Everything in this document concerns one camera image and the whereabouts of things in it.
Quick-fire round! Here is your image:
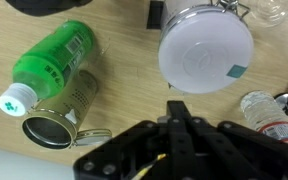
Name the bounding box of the white clip-top jar container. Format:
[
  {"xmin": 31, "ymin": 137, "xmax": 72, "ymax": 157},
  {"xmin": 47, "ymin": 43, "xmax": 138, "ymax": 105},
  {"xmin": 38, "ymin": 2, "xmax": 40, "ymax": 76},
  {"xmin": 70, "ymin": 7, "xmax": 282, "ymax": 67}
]
[{"xmin": 158, "ymin": 0, "xmax": 254, "ymax": 94}]

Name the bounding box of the glass carafe with black collar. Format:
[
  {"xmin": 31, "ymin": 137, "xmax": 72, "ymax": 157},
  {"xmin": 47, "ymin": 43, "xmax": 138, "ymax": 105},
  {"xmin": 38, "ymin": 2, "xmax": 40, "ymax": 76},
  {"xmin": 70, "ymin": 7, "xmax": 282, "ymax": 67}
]
[{"xmin": 240, "ymin": 0, "xmax": 288, "ymax": 29}]

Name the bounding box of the gold metal tin can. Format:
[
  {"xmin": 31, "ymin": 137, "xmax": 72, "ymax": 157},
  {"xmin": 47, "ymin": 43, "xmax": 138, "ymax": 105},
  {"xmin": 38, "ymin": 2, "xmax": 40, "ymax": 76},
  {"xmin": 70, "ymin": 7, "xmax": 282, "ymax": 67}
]
[{"xmin": 22, "ymin": 70, "xmax": 112, "ymax": 149}]

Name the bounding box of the clear plastic water bottle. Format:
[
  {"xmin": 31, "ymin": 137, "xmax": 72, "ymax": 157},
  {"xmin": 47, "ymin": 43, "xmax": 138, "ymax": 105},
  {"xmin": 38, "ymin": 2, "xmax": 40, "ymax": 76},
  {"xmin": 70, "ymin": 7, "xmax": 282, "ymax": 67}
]
[{"xmin": 240, "ymin": 91, "xmax": 288, "ymax": 144}]

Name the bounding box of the black thermos flask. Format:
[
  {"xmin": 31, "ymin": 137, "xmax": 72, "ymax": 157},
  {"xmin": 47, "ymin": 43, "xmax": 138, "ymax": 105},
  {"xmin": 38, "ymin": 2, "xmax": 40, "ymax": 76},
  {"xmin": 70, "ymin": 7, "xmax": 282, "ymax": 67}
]
[{"xmin": 5, "ymin": 0, "xmax": 93, "ymax": 16}]

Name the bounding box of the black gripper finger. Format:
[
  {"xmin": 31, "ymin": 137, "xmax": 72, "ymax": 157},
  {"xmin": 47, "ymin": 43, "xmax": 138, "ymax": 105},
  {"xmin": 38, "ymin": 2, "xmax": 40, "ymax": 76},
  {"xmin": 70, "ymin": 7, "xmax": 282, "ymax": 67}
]
[{"xmin": 166, "ymin": 100, "xmax": 196, "ymax": 180}]

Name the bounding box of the green tea bottle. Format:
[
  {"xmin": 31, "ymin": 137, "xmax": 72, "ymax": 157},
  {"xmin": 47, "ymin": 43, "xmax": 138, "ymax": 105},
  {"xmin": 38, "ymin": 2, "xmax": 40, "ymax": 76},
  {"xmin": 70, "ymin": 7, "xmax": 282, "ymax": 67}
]
[{"xmin": 0, "ymin": 20, "xmax": 95, "ymax": 117}]

